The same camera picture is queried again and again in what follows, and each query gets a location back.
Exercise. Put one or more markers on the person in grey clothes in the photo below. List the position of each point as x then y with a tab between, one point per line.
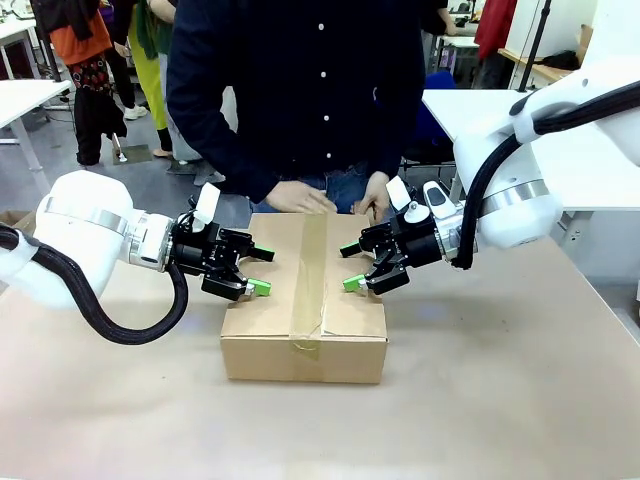
192	165

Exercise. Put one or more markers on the white desk with slanted leg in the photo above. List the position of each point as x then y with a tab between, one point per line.
30	97

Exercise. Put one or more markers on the dark floor mat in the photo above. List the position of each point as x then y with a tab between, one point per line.
135	154

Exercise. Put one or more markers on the person's left hand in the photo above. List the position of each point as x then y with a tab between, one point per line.
377	197

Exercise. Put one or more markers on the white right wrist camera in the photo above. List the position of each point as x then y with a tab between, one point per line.
397	192

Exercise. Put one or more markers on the blue office chair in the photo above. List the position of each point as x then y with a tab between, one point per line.
435	115

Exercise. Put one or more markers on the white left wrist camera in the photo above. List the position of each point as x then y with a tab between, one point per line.
207	200

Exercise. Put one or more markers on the person in yellow garment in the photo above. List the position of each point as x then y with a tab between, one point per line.
147	75

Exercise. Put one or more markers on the large brown cardboard box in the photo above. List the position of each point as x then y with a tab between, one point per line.
260	350

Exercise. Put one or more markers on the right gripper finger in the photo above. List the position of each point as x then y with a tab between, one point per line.
372	240
385	279

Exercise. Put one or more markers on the white background desk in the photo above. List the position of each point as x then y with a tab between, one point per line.
457	42

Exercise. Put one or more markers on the person's blue jeans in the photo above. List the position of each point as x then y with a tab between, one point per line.
345	187

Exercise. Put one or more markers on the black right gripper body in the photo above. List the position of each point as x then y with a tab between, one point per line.
415	242

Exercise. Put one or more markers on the black bag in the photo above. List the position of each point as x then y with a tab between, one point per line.
562	60

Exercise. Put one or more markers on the small printed cardboard box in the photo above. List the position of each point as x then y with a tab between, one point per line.
12	219

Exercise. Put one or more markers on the person's dark navy shirt torso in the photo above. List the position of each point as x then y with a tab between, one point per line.
300	75

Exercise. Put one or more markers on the wooden top table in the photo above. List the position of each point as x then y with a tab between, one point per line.
530	65

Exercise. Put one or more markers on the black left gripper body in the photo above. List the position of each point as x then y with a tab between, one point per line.
200	250

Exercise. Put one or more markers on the upright cardboard piece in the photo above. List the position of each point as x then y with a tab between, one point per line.
585	42

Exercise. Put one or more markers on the person in black trousers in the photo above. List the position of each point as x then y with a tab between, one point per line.
122	70

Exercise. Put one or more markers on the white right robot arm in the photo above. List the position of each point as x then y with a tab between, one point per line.
515	210

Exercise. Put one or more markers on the black stand pole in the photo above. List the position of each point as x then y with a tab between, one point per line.
537	35

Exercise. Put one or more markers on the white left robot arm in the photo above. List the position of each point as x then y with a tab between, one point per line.
80	225

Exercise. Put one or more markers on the person's right hand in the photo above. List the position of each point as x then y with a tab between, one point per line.
295	197

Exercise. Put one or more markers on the person's left forearm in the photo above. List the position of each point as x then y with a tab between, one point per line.
400	135

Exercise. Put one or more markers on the person's right forearm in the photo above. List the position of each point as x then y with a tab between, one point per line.
220	155

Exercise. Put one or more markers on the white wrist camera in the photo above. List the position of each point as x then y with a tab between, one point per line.
397	192
207	200

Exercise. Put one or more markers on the person in orange top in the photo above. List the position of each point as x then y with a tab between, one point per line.
82	35

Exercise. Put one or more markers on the brown packing tape strip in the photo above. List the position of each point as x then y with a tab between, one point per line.
310	280

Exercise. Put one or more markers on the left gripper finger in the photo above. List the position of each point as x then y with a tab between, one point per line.
235	287
262	254

